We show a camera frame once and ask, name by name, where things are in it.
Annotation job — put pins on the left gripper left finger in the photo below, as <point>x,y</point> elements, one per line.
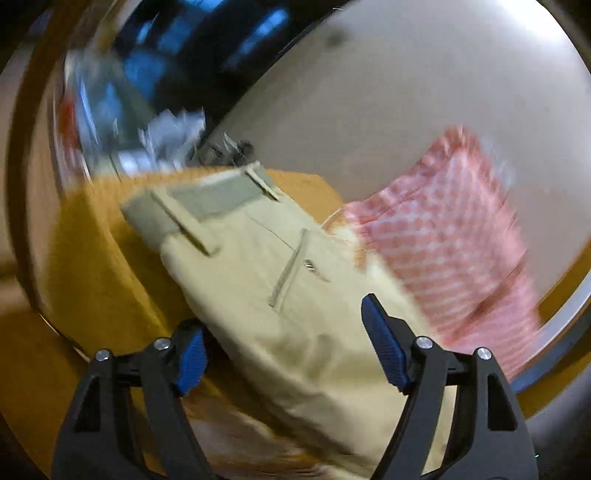
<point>126,419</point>

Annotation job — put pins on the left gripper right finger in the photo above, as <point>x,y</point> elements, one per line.
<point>488,437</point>

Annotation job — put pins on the khaki pants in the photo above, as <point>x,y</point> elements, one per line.
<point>283,298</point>

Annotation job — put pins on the wooden nightstand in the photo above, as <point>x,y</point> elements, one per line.
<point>107,288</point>

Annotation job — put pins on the left pink polka-dot pillow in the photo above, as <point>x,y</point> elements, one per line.
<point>447,232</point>

